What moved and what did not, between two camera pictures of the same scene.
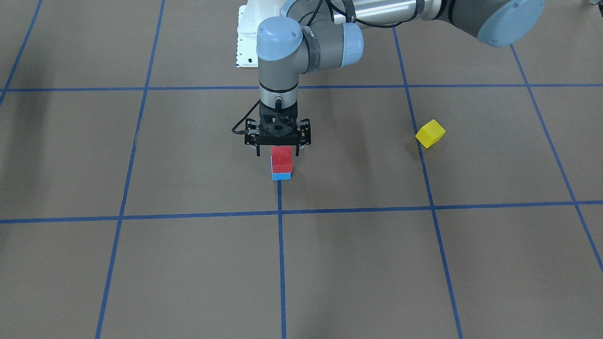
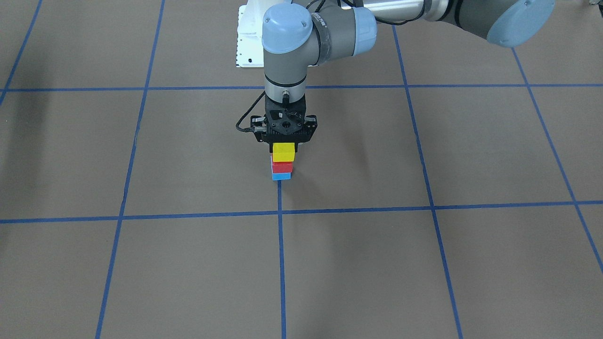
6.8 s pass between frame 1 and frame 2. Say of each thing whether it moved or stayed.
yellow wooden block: moved
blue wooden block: stayed
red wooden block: stayed
